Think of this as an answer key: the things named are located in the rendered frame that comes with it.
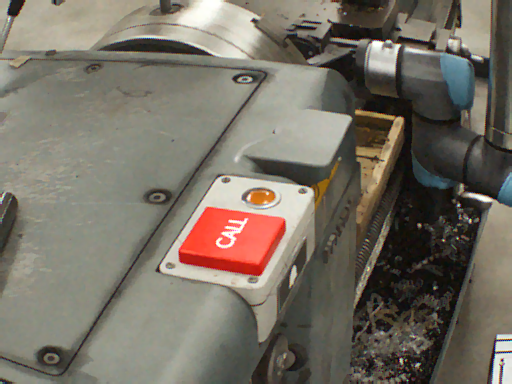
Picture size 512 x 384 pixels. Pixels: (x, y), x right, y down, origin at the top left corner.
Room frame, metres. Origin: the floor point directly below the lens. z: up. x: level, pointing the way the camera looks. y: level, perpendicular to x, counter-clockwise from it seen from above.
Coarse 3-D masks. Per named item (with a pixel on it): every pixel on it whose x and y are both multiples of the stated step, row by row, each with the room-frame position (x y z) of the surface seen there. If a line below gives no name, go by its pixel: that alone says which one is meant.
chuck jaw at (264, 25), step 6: (264, 18) 1.25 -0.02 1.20; (258, 24) 1.20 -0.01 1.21; (264, 24) 1.22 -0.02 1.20; (270, 24) 1.24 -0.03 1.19; (264, 30) 1.20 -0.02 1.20; (270, 30) 1.21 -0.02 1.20; (276, 30) 1.24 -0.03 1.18; (282, 30) 1.25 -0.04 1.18; (270, 36) 1.19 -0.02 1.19; (276, 36) 1.20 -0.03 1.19; (282, 36) 1.23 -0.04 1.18; (276, 42) 1.19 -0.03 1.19; (282, 42) 1.20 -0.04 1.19
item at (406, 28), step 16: (224, 0) 1.88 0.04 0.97; (240, 0) 1.88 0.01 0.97; (256, 0) 1.87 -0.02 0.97; (272, 0) 1.87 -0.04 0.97; (288, 0) 1.87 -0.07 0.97; (304, 0) 1.87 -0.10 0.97; (272, 16) 1.79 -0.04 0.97; (288, 16) 1.79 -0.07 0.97; (304, 16) 1.79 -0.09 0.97; (320, 16) 1.79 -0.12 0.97; (400, 16) 1.80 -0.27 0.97; (400, 32) 1.72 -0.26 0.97; (416, 32) 1.73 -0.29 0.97; (432, 32) 1.74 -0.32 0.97; (448, 32) 1.74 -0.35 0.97; (432, 48) 1.71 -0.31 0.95
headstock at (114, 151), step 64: (0, 64) 1.06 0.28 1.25; (64, 64) 1.03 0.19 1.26; (128, 64) 1.01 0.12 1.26; (192, 64) 1.00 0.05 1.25; (256, 64) 0.99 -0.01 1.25; (0, 128) 0.90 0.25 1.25; (64, 128) 0.89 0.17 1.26; (128, 128) 0.88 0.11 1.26; (192, 128) 0.87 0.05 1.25; (256, 128) 0.86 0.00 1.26; (0, 192) 0.78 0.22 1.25; (64, 192) 0.78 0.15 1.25; (128, 192) 0.77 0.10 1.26; (192, 192) 0.77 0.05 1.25; (320, 192) 0.87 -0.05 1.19; (0, 256) 0.69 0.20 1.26; (64, 256) 0.69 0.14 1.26; (128, 256) 0.69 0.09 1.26; (320, 256) 0.86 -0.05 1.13; (0, 320) 0.60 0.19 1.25; (64, 320) 0.61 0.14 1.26; (128, 320) 0.61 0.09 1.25; (192, 320) 0.61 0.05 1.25; (256, 320) 0.64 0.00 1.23; (320, 320) 0.87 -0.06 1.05
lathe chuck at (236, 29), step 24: (192, 0) 1.23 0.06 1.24; (216, 0) 1.23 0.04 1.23; (120, 24) 1.21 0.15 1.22; (144, 24) 1.17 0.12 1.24; (168, 24) 1.16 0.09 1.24; (192, 24) 1.15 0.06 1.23; (216, 24) 1.16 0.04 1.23; (240, 24) 1.18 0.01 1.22; (240, 48) 1.13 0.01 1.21; (264, 48) 1.15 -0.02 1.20; (288, 48) 1.18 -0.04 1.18
